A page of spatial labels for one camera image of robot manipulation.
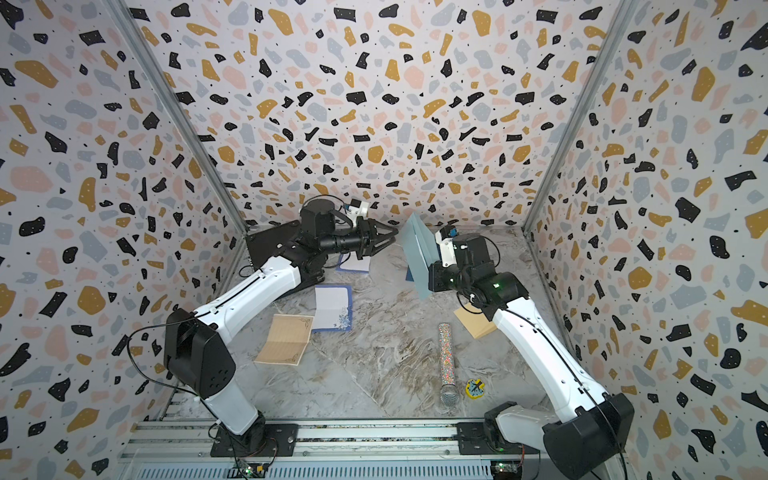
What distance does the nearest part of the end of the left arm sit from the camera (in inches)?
27.1

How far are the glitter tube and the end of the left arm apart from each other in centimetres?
36

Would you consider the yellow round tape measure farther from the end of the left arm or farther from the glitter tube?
the end of the left arm

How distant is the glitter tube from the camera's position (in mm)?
797
